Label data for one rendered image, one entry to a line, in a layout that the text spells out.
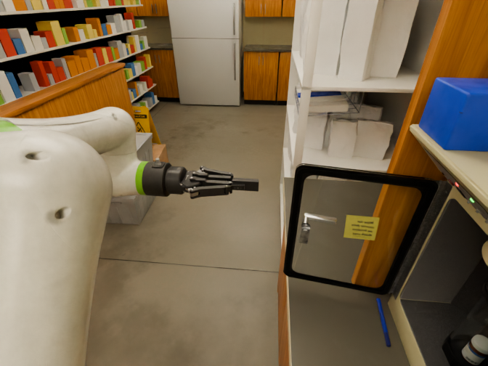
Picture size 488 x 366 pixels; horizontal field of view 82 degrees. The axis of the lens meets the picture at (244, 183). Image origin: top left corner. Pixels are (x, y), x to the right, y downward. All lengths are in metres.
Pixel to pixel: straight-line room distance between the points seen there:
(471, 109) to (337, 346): 0.64
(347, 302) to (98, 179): 0.82
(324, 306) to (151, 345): 1.28
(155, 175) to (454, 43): 0.68
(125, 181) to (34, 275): 0.49
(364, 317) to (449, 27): 0.74
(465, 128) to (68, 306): 0.56
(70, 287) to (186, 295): 1.81
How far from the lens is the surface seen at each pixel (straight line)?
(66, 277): 0.32
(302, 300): 0.94
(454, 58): 0.69
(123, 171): 0.77
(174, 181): 0.73
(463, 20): 0.67
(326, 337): 0.90
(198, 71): 5.38
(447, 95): 0.56
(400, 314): 0.95
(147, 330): 2.04
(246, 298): 2.06
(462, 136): 0.55
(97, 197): 0.32
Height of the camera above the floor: 1.71
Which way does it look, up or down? 34 degrees down
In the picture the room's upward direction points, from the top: straight up
